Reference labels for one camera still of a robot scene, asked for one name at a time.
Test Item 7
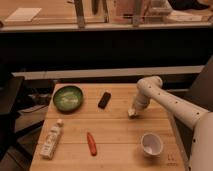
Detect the green ceramic bowl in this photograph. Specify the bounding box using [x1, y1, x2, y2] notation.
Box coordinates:
[53, 85, 83, 112]

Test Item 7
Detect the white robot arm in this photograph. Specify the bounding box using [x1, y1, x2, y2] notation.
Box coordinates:
[128, 76, 213, 171]

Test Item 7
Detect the white flat board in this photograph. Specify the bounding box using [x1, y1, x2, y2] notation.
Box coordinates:
[4, 7, 41, 22]

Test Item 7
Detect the white plastic bottle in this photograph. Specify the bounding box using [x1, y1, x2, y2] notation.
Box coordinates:
[40, 119, 63, 159]

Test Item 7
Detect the white paper cup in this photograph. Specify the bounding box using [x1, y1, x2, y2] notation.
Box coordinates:
[140, 133, 164, 157]

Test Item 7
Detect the orange carrot toy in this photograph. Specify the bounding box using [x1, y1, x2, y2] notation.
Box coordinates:
[87, 132, 97, 156]

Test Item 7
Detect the black rectangular block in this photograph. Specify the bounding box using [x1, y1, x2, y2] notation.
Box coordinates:
[98, 92, 111, 109]

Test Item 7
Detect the white rectangular sponge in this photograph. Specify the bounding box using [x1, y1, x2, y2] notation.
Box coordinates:
[128, 110, 137, 119]

